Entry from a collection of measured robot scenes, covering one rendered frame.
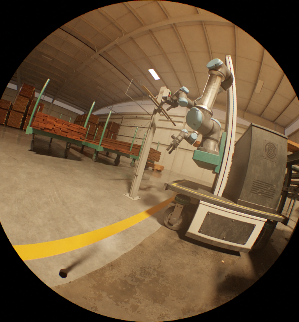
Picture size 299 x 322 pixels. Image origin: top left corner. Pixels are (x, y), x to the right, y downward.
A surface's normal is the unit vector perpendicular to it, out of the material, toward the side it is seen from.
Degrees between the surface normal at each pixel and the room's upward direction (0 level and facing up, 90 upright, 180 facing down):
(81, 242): 0
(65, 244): 0
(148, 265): 0
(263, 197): 90
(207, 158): 90
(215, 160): 90
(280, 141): 90
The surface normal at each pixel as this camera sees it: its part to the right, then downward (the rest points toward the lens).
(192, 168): -0.48, -0.10
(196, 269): 0.28, -0.96
